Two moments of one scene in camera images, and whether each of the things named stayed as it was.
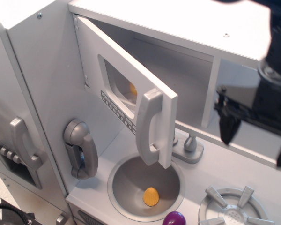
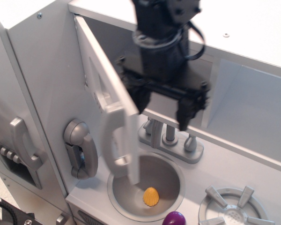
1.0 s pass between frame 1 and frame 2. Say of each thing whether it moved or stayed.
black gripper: moved
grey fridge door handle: stayed
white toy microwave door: moved
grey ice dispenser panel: stayed
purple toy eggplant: stayed
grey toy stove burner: stayed
